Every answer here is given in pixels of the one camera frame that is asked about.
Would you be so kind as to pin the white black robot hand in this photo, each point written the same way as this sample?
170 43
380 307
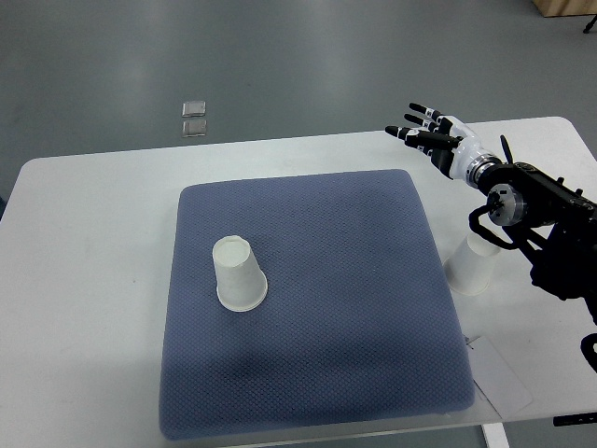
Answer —
451 145

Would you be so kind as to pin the white paper cup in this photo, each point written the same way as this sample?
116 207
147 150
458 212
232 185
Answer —
469 269
241 286

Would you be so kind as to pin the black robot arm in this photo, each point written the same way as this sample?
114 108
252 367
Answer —
551 225

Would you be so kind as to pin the wooden box corner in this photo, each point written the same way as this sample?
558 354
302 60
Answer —
565 8

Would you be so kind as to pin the black tripod foot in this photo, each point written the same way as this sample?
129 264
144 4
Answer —
590 25

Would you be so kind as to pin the blue textured cushion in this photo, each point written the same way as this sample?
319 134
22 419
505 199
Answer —
358 322

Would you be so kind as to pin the white paper cup on cushion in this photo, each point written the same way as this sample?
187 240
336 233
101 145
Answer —
241 286

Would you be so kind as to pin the upper metal floor plate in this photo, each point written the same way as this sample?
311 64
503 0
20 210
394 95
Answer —
195 108

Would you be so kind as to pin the white table leg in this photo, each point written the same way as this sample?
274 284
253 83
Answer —
495 436

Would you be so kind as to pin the black table control panel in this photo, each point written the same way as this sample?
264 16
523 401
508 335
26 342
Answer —
574 419

